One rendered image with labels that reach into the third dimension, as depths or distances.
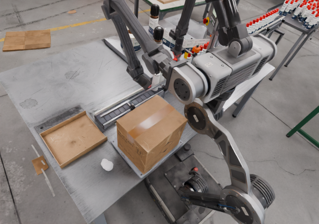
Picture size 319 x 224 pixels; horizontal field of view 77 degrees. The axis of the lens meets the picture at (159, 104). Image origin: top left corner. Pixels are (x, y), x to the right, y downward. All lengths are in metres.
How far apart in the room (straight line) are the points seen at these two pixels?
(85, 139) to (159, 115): 0.52
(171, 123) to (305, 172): 2.08
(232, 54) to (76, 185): 1.01
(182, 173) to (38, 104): 1.27
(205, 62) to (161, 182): 1.29
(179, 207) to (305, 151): 1.83
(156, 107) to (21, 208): 1.53
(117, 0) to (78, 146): 0.84
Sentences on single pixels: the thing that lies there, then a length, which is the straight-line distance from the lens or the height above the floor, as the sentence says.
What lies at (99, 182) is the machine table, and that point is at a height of 0.83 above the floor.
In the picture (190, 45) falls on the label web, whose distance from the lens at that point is 1.90.
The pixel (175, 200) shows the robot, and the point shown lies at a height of 0.24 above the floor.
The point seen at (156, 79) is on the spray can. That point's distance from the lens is 1.46.
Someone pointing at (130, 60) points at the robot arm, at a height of 1.25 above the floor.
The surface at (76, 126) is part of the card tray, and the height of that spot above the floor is 0.83.
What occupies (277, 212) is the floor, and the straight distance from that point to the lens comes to 2.47.
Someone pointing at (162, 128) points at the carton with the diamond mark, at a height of 1.12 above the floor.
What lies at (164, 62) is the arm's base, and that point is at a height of 1.48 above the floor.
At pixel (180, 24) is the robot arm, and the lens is 1.48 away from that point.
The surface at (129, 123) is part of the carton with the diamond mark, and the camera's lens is 1.04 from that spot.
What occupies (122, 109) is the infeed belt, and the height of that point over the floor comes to 0.88.
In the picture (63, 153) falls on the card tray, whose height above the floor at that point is 0.83.
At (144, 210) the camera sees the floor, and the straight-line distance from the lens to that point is 2.03.
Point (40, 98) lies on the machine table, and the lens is 1.65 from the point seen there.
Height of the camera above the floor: 1.98
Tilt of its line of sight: 49 degrees down
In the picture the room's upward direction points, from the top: 11 degrees clockwise
